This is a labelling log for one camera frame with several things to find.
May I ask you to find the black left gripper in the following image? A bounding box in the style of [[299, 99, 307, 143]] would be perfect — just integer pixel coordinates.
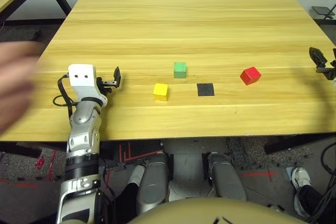
[[96, 66, 122, 95]]

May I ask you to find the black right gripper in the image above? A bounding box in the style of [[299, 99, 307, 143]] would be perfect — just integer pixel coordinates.
[[309, 47, 336, 80]]

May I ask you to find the yellow wooden cube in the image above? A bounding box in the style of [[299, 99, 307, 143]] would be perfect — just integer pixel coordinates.
[[153, 83, 169, 102]]

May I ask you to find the green wooden cube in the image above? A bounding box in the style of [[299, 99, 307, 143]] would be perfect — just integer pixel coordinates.
[[173, 61, 187, 79]]

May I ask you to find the red wooden cube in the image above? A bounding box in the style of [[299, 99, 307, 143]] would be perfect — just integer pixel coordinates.
[[239, 66, 262, 86]]

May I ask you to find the bare person hand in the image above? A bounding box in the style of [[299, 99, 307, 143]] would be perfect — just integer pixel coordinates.
[[0, 41, 45, 135]]

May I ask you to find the black stand base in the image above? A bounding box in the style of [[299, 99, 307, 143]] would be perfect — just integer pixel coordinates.
[[311, 5, 336, 20]]

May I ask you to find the red tape corner mark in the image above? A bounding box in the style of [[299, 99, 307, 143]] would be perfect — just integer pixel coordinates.
[[119, 142, 164, 163]]

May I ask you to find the black square marker patch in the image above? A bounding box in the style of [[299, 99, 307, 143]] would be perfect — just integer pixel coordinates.
[[196, 83, 215, 97]]

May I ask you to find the white sneaker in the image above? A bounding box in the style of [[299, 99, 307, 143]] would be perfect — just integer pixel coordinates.
[[128, 164, 146, 185], [291, 166, 312, 216]]

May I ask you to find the black foam floor mat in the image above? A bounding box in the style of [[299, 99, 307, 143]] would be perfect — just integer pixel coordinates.
[[0, 27, 42, 43]]

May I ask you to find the silver left robot leg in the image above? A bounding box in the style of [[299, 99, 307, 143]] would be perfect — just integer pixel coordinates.
[[135, 152, 171, 216]]

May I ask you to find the silver robot leg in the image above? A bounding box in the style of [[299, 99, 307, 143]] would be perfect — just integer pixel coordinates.
[[206, 152, 248, 201], [135, 152, 171, 216]]

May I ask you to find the grey blue floor pad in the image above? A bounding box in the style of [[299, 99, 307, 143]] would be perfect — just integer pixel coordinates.
[[285, 166, 296, 182]]

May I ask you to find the black trouser leg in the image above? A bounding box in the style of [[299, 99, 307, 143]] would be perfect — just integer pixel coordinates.
[[114, 182, 140, 224], [299, 185, 328, 219]]

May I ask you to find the red tape cross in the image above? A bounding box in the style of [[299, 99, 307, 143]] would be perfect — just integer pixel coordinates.
[[240, 167, 278, 183]]

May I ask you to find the silver right robot leg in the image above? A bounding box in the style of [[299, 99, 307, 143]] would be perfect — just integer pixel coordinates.
[[206, 152, 248, 201]]

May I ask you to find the tan robot torso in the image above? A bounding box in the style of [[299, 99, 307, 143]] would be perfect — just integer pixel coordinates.
[[128, 197, 307, 224]]

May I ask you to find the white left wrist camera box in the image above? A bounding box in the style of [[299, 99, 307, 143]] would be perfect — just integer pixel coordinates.
[[67, 63, 108, 108]]

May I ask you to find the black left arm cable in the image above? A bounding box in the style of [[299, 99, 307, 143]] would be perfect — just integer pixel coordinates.
[[52, 73, 77, 120]]

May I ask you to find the black table frame bar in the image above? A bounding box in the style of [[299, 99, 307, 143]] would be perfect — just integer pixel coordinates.
[[0, 141, 69, 159], [264, 132, 336, 155]]

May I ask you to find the black floor cable bundle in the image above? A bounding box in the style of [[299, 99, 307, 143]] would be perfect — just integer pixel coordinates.
[[306, 141, 336, 224]]

